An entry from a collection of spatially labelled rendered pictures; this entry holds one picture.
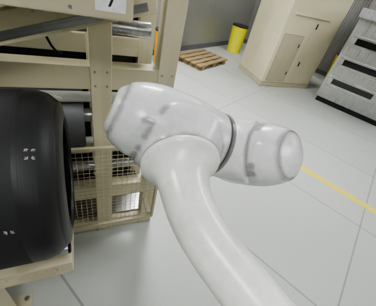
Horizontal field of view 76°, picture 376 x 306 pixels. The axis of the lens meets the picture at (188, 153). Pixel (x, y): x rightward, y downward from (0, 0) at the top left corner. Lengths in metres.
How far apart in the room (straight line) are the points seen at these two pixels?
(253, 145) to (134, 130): 0.17
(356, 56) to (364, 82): 0.54
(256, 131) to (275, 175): 0.07
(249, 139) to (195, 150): 0.11
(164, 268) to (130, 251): 0.30
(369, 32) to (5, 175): 5.75
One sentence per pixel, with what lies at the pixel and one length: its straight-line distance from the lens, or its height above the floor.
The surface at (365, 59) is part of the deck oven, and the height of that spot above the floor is 1.05.
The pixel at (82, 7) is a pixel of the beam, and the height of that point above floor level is 1.66.
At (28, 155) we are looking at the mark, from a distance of 0.69.
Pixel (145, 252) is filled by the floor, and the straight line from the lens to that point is 2.07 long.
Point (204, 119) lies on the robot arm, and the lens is 0.30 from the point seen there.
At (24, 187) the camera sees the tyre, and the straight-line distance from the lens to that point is 0.69.
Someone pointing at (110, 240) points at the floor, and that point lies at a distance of 2.12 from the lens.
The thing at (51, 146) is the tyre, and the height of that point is 1.39.
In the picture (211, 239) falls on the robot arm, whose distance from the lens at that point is 0.24.
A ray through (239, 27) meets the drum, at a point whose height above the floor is 0.67.
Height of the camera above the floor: 1.84
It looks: 38 degrees down
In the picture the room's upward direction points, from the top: 15 degrees clockwise
